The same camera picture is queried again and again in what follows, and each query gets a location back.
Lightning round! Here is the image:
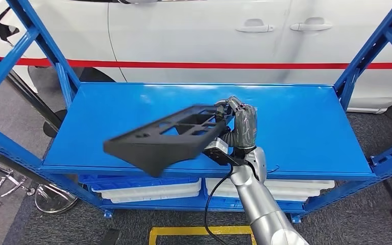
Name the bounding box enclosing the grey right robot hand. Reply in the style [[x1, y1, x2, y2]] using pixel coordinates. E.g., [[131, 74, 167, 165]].
[[214, 96, 258, 151]]

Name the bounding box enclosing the black plastic frame part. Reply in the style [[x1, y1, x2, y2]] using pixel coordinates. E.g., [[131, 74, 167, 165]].
[[103, 105, 232, 178]]

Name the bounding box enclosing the blue metal shelf rack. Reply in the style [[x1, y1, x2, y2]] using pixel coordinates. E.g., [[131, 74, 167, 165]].
[[0, 0, 392, 224]]

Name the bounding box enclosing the white plastic bin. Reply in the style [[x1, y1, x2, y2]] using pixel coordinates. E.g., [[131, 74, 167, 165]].
[[205, 178, 335, 198], [92, 179, 202, 200], [109, 192, 200, 204], [267, 194, 310, 203]]

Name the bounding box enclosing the white car with red stripe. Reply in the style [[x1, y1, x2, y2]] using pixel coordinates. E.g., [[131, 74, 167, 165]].
[[0, 0, 392, 114]]

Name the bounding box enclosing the yellow floor tape square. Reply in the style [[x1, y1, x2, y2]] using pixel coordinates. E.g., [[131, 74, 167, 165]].
[[149, 226, 258, 245]]

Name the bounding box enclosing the black robot foot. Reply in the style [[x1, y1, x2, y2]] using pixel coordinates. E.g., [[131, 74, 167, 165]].
[[101, 229, 121, 245]]

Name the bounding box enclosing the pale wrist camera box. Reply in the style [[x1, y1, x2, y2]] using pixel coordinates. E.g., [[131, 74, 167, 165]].
[[203, 137, 246, 167]]

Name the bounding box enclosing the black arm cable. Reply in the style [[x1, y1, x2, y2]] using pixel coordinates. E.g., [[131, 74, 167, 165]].
[[204, 165, 234, 245]]

